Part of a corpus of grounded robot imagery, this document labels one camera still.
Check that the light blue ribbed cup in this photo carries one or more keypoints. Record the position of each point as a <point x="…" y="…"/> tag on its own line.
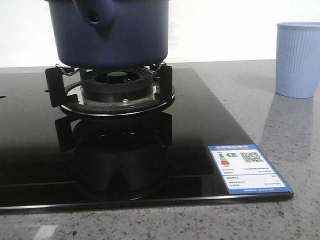
<point x="297" y="59"/>

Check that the black pot support grate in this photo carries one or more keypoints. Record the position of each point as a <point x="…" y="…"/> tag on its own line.
<point x="66" y="92"/>

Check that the dark blue cooking pot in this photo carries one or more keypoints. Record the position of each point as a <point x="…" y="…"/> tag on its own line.
<point x="106" y="34"/>

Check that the black glass gas cooktop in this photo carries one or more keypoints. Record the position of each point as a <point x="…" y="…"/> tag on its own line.
<point x="50" y="161"/>

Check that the black gas burner head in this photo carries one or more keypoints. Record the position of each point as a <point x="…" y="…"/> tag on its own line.
<point x="111" y="86"/>

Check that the blue energy rating sticker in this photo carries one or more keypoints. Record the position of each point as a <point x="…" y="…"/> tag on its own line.
<point x="245" y="170"/>

